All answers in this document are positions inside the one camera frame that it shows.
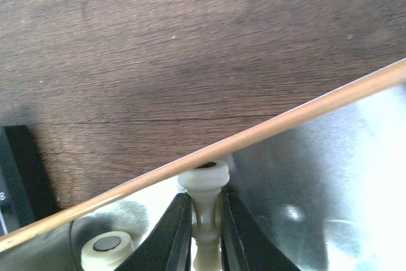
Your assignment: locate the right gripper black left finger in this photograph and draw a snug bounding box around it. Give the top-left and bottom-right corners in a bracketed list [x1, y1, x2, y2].
[116, 193, 192, 271]

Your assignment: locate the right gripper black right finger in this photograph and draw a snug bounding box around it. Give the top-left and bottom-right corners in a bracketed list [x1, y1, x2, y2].
[221, 191, 299, 271]

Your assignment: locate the white chess piece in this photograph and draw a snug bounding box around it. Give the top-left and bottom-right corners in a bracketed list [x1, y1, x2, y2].
[81, 231, 134, 271]
[178, 161, 230, 270]

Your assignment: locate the white chess piece lying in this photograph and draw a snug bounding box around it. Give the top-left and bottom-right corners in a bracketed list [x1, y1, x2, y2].
[81, 231, 134, 271]

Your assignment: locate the black white chess board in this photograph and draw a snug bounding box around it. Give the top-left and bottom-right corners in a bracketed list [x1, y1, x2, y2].
[1, 125, 60, 236]

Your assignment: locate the orange metal tin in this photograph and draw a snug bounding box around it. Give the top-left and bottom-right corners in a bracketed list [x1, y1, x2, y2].
[1, 60, 405, 270]

